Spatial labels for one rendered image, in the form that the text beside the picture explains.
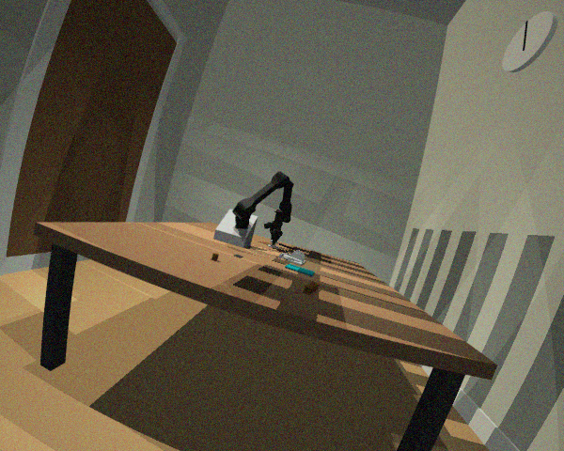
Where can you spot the teal rectangular block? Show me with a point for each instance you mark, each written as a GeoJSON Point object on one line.
{"type": "Point", "coordinates": [298, 269]}

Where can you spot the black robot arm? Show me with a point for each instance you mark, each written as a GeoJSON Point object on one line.
{"type": "Point", "coordinates": [246, 207]}

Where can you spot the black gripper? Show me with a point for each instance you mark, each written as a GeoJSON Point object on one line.
{"type": "Point", "coordinates": [276, 232]}

